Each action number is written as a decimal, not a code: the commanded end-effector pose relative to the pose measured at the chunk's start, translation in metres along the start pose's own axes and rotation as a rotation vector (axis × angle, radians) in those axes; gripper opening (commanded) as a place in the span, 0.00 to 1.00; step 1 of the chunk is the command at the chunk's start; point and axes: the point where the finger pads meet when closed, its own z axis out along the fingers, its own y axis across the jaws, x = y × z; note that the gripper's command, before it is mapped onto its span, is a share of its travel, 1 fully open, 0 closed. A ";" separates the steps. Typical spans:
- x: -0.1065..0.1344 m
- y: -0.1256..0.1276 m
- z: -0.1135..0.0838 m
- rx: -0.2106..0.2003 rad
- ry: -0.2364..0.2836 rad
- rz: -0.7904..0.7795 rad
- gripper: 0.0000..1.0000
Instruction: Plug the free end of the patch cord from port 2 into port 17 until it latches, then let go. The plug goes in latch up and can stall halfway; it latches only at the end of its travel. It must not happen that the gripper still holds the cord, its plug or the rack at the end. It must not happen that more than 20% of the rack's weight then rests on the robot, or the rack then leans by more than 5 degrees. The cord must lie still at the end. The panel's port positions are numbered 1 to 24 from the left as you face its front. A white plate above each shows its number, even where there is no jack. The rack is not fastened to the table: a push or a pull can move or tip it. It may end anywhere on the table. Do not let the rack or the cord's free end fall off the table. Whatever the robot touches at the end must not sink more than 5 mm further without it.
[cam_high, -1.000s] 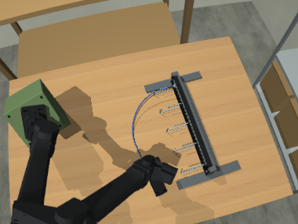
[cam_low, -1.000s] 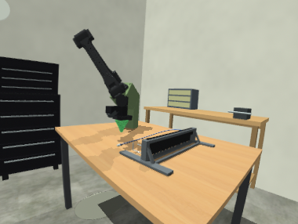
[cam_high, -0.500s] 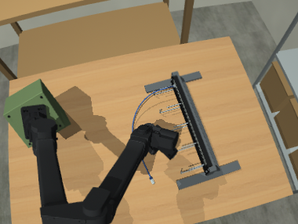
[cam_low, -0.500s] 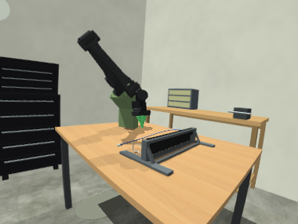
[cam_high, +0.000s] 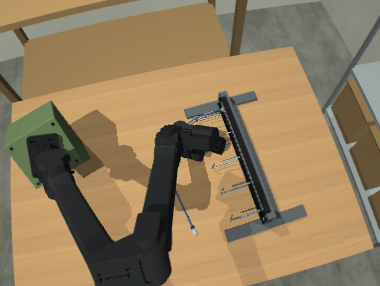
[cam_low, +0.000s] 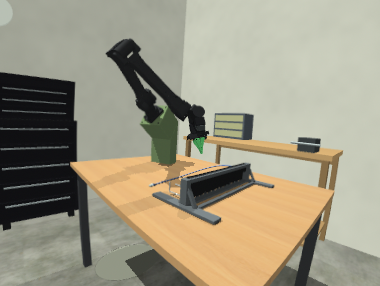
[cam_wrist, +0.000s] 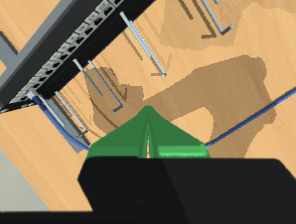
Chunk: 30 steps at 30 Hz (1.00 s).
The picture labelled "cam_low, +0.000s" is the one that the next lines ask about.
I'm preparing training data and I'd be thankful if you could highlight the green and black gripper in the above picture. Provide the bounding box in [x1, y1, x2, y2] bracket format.
[187, 131, 209, 154]

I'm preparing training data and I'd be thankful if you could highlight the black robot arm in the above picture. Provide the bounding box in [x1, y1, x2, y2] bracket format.
[106, 38, 206, 134]

